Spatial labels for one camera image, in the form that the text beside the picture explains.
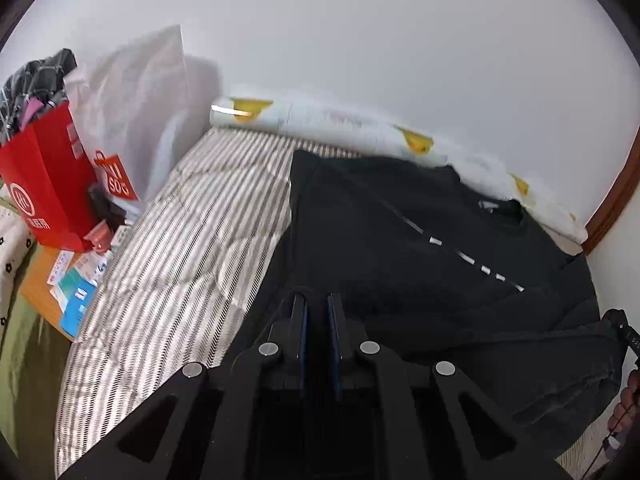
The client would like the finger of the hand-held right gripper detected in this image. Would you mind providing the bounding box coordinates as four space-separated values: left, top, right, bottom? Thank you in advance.
601 309 640 357

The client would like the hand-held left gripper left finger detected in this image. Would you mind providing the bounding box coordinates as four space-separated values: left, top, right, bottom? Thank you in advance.
60 292 308 480

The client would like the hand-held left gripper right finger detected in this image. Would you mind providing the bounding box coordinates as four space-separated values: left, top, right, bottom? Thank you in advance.
327 292 571 480

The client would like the black sweatshirt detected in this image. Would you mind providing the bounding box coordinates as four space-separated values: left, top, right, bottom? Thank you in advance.
239 148 632 432

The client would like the person's right hand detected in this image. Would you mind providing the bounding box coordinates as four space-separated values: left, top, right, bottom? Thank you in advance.
607 366 640 435

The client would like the striped bed mattress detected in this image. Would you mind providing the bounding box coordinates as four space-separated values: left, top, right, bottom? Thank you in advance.
54 126 616 478

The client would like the rolled white duck-print mat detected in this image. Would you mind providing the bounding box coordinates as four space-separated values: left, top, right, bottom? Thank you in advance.
209 95 590 244

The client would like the blue and white box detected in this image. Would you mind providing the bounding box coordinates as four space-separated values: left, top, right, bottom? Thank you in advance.
59 279 99 339

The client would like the small red packet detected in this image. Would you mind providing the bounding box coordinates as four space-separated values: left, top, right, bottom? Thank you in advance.
84 221 110 252

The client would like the pink paper card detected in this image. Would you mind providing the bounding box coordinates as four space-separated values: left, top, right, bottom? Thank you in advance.
47 249 76 287

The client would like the wooden nightstand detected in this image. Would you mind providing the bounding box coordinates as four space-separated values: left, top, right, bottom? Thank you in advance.
20 244 117 344

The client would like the green bed sheet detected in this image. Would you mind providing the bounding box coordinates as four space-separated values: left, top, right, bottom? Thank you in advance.
0 245 77 463

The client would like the white plastic bag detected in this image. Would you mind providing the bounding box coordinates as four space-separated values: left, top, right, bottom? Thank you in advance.
64 24 190 212

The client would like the red paper bag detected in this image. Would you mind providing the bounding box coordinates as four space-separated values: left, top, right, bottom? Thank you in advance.
0 100 102 254

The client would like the floral white quilt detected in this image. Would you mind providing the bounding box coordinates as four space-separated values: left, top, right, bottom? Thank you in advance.
0 207 37 328

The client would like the plaid cloth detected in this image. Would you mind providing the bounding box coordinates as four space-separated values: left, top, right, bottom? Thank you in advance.
0 48 79 144

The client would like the black cable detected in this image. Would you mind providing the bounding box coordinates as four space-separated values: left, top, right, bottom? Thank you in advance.
584 394 628 480

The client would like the brown wooden door frame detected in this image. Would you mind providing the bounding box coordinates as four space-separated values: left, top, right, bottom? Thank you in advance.
581 134 640 257

